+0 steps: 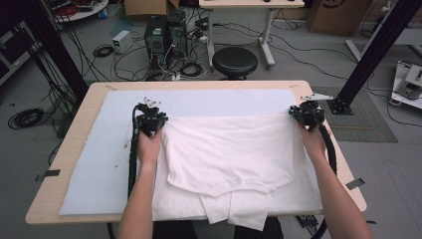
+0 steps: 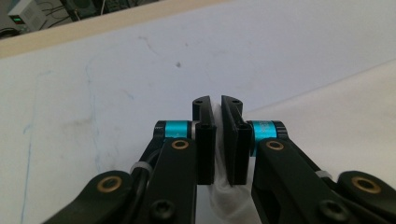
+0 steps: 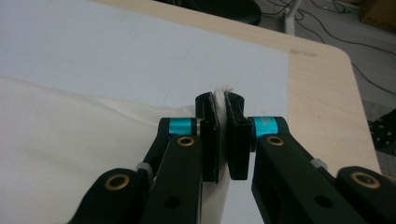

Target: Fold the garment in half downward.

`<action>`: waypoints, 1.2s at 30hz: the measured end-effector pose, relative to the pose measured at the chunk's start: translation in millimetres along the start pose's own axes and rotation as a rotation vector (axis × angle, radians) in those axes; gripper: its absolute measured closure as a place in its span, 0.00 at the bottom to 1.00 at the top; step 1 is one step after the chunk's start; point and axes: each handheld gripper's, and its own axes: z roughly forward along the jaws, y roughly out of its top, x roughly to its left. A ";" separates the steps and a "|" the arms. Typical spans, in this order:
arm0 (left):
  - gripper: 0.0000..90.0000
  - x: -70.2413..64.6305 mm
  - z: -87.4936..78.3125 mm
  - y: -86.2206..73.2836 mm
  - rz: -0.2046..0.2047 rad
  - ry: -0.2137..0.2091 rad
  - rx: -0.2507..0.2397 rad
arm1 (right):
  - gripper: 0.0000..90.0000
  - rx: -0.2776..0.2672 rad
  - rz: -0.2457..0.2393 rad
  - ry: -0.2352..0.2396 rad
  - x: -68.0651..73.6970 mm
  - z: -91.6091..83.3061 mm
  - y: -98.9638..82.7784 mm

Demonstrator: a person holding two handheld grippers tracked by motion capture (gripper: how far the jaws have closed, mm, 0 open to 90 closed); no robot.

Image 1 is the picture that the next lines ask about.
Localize black cable coil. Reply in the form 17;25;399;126
92;44;115;59
178;62;204;79
7;107;46;130

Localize black metal stand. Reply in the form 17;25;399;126
13;0;91;103
325;0;422;116

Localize white device on floor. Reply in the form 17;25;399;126
390;61;422;111

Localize person's right hand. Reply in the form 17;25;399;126
297;121;328;161

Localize pale blue table mat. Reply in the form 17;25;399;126
59;88;323;216

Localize small cardboard box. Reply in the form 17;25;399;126
123;0;180;18

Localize black round stool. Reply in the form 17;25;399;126
211;46;259;82

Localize white t-shirt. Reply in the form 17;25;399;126
151;111;324;232

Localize grey floor mat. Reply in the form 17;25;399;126
311;86;399;144

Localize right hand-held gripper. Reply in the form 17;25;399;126
288;93;334;132

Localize right hand-held gripper cable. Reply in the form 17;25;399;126
310;116;338;239

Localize black computer tower green label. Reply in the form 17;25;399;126
143;15;169;68

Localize black equipment case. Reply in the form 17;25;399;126
0;21;43;87

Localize large cardboard box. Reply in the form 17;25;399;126
306;0;373;37

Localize person's left hand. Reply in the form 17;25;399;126
136;128;163;167

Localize white desk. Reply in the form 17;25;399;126
198;0;306;70

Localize white round table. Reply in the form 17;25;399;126
42;0;109;24

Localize white power supply box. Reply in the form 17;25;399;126
111;29;134;55

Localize left hand-held gripper cable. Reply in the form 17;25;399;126
126;104;143;200

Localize black tape strip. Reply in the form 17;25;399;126
35;168;62;183
344;177;366;191

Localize person's legs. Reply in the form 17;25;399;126
151;216;286;239

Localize hand-held gripper cable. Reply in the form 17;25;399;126
126;104;143;200
310;116;338;239

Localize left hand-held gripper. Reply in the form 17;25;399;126
133;97;169;137

